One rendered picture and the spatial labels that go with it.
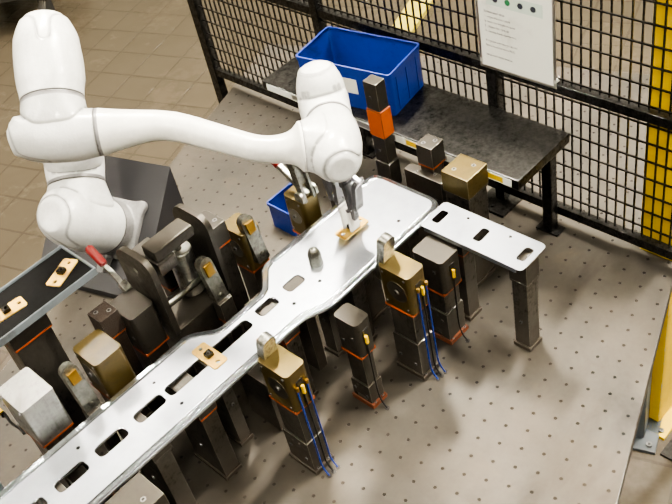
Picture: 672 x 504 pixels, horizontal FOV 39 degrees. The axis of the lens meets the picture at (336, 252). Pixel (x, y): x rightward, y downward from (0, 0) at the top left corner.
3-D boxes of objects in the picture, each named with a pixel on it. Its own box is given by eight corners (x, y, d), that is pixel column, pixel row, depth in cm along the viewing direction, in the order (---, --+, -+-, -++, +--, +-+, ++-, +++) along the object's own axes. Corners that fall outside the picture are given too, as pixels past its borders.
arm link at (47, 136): (94, 148, 190) (87, 84, 192) (2, 160, 188) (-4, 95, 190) (106, 165, 203) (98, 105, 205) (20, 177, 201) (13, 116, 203)
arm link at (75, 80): (49, 195, 263) (40, 120, 267) (108, 189, 267) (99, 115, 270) (7, 97, 189) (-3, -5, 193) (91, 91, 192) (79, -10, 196)
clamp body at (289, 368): (325, 484, 212) (294, 387, 189) (288, 458, 219) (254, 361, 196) (345, 464, 215) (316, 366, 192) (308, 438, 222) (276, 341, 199)
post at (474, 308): (470, 321, 239) (461, 238, 220) (454, 313, 242) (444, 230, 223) (482, 309, 242) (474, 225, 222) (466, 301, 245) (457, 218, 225)
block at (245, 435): (242, 447, 223) (210, 369, 204) (222, 433, 227) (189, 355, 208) (254, 436, 225) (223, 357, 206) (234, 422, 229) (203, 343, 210)
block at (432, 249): (460, 352, 233) (450, 270, 214) (423, 332, 240) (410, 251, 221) (478, 333, 237) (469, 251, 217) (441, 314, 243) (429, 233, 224)
